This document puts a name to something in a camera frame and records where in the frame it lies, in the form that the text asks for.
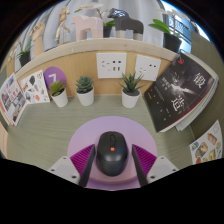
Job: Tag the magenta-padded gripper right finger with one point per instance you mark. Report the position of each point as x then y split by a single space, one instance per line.
161 167

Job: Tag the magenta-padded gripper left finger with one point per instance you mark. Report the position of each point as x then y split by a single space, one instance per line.
63 168

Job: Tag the black computer mouse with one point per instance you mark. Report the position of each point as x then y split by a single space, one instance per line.
111 156

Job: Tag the purple mouse pad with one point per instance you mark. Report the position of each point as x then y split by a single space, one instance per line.
113 125

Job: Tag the colourful sticker sheet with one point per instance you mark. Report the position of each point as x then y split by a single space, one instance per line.
208 145

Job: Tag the black cover magazine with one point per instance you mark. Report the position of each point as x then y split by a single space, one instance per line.
180 93

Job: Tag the picture cover book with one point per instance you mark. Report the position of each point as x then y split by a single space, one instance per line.
12 100

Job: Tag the white illustrated sticker sheet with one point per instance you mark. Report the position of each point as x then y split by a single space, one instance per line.
35 87

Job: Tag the purple round number sticker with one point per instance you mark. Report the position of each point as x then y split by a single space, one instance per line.
52 75

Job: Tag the wooden desk back shelf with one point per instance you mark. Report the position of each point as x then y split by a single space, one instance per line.
80 61

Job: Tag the green plant in black pot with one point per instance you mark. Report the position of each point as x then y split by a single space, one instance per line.
172 42

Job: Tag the window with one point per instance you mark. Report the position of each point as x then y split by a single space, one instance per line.
188 28

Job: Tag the pink horse figurine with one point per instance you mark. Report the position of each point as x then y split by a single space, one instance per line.
87 26

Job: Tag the wooden mannequin figure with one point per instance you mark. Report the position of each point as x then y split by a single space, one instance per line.
62 23

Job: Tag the grey curtain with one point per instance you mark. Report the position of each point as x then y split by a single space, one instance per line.
148 15

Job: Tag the small white wall socket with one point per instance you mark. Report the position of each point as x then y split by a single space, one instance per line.
147 68

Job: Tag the wide white wall socket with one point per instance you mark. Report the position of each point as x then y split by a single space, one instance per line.
111 65

